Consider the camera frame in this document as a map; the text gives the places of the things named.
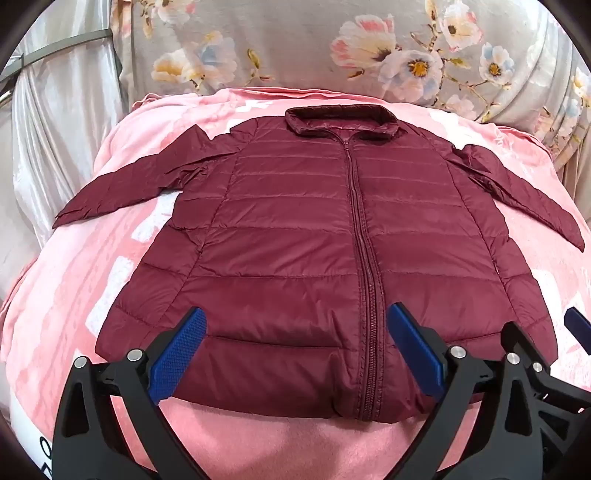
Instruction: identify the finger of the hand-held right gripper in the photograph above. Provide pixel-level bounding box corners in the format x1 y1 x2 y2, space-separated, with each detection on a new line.
564 307 591 356
502 320 591 462

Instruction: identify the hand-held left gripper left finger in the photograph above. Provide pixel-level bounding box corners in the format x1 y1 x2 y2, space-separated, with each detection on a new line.
52 307 218 480

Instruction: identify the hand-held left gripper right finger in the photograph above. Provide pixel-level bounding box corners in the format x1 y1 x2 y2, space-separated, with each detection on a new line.
387 302 550 480

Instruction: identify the maroon puffer jacket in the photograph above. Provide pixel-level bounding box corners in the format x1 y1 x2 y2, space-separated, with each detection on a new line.
52 105 585 423

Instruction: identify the pink printed blanket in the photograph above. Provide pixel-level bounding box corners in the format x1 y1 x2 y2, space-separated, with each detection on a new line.
0 88 591 480

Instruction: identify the white satin curtain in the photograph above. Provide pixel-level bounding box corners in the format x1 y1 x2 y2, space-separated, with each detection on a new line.
0 9 130 305

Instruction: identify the grey floral sheet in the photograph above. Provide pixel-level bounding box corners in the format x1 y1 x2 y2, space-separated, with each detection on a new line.
111 0 591 171

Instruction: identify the grey strap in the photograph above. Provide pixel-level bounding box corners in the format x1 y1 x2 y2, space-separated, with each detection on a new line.
21 28 114 65

